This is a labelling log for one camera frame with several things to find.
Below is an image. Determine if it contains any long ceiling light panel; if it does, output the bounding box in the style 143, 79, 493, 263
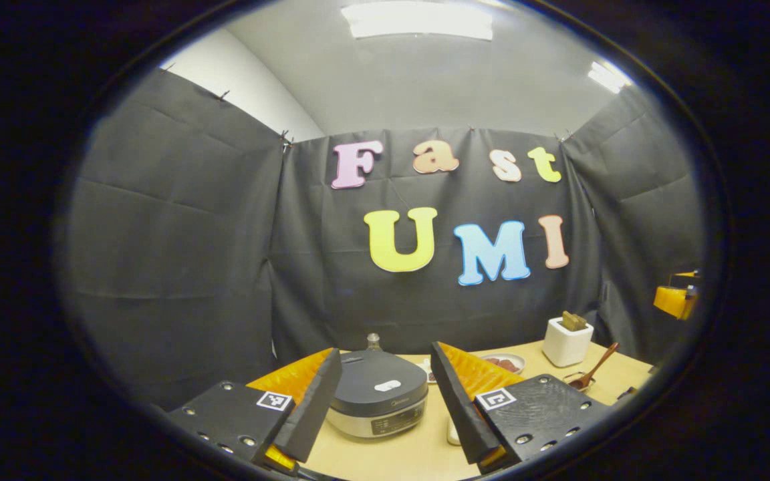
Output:
342, 0, 495, 41

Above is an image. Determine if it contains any small ceiling light panel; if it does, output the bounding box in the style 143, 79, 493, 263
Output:
588, 60, 633, 94

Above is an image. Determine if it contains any clear chopstick holder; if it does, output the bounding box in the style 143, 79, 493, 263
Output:
562, 371, 597, 393

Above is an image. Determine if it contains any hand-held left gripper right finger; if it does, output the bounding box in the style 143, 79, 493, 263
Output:
430, 341, 616, 474

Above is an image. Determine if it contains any white round plate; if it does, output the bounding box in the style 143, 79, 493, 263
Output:
480, 353, 527, 375

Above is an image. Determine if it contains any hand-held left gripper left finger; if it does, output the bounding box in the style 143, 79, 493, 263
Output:
168, 347, 344, 472

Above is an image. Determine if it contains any grey and silver rice cooker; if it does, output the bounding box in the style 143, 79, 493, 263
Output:
326, 349, 429, 439

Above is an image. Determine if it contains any brown wooden spoon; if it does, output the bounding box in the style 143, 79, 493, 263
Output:
571, 343, 620, 390

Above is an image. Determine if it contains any white toaster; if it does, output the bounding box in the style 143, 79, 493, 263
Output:
542, 317, 595, 368

